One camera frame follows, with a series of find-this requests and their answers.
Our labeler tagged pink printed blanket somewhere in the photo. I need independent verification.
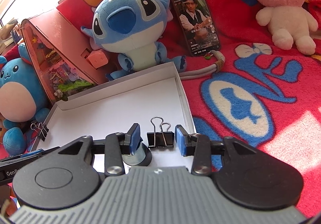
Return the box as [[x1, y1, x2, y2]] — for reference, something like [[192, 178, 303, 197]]
[[181, 38, 321, 189]]

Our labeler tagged grey charging cable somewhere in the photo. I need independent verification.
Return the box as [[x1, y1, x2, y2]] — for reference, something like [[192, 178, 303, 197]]
[[179, 51, 226, 80]]

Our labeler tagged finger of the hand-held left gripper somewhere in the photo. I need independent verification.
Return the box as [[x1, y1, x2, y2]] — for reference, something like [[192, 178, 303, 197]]
[[0, 147, 61, 164]]

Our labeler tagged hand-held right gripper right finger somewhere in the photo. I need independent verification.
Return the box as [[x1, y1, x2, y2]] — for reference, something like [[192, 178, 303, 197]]
[[175, 124, 274, 177]]

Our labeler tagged white cardboard box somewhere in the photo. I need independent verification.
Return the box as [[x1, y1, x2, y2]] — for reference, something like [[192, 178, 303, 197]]
[[27, 61, 197, 172]]

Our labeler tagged pink triangular miniature house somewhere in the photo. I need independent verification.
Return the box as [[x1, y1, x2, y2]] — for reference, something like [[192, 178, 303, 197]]
[[21, 8, 108, 103]]

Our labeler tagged small pink box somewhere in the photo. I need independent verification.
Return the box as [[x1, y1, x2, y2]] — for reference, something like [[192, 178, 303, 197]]
[[86, 50, 108, 70]]

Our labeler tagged black smartphone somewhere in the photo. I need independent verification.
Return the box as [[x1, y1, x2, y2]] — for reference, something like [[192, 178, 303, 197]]
[[169, 0, 222, 57]]

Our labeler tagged round blue mouse plush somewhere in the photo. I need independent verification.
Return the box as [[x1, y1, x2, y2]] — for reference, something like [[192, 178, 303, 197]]
[[0, 43, 51, 155]]

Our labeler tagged blue alien plush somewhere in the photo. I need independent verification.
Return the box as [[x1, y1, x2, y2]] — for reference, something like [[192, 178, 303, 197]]
[[81, 0, 187, 81]]

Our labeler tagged red bear print blanket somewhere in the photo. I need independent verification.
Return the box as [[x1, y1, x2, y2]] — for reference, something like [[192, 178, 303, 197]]
[[56, 0, 321, 74]]

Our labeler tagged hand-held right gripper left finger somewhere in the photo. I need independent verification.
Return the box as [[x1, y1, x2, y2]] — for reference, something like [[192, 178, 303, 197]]
[[59, 123, 141, 177]]

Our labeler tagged black binder clip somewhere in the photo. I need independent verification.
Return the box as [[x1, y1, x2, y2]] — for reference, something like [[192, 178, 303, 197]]
[[147, 116, 175, 149], [30, 122, 49, 142]]

